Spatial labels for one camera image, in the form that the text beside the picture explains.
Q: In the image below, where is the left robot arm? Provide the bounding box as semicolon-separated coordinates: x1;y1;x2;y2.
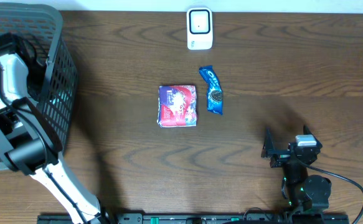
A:
0;33;112;223

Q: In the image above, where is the red purple pad package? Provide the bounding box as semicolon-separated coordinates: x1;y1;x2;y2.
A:
157;85;198;128

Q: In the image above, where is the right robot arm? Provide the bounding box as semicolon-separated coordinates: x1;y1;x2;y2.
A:
261;126;331;212

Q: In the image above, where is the grey plastic mesh basket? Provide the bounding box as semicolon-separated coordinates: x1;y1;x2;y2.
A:
0;2;78;171

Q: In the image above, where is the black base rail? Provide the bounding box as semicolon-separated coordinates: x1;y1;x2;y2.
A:
37;212;350;224

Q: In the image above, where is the blue oreo cookie pack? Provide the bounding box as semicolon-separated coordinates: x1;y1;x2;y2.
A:
199;65;223;115

